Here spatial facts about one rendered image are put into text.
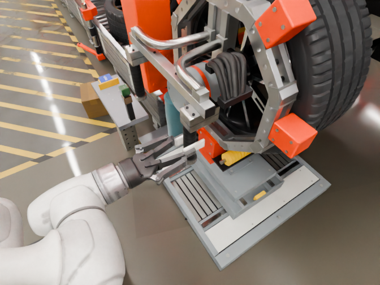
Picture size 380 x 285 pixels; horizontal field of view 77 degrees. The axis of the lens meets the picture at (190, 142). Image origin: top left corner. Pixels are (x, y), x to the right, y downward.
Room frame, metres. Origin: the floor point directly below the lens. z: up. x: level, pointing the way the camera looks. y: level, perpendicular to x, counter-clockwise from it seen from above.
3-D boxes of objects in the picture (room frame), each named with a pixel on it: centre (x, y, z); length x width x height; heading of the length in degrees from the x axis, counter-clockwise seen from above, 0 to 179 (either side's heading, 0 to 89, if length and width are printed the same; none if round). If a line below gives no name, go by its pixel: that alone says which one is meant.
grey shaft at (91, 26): (2.07, 0.85, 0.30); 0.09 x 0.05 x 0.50; 33
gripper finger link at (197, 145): (0.40, -0.01, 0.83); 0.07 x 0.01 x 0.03; 123
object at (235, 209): (0.78, -0.25, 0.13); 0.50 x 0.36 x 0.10; 33
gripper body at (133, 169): (0.33, 0.13, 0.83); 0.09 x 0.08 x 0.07; 123
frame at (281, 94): (0.69, -0.10, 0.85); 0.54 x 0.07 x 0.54; 33
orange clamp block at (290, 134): (0.43, -0.28, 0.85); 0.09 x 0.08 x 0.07; 33
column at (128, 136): (1.07, 0.43, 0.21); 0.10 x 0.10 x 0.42; 33
